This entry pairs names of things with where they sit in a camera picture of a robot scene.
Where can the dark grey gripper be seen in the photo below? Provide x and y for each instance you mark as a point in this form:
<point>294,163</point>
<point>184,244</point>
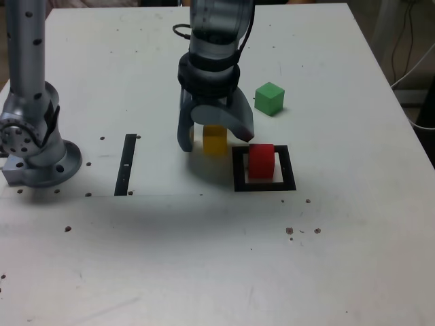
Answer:
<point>207,98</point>

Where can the yellow cube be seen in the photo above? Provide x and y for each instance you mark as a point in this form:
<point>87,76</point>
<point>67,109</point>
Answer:
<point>214,142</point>

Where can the red cube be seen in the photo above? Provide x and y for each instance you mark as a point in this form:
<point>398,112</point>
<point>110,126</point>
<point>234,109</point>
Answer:
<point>261,161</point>

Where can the green cube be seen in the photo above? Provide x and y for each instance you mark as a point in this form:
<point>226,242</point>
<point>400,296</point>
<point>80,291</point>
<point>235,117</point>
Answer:
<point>269,98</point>

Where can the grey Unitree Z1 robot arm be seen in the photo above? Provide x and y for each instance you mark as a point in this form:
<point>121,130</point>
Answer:
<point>27,68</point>

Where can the black tape square outline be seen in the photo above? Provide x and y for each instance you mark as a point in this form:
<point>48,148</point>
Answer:
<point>238,186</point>

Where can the black tape strip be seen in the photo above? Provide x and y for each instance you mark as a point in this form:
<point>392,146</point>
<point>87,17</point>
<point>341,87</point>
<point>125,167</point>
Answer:
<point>125,163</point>

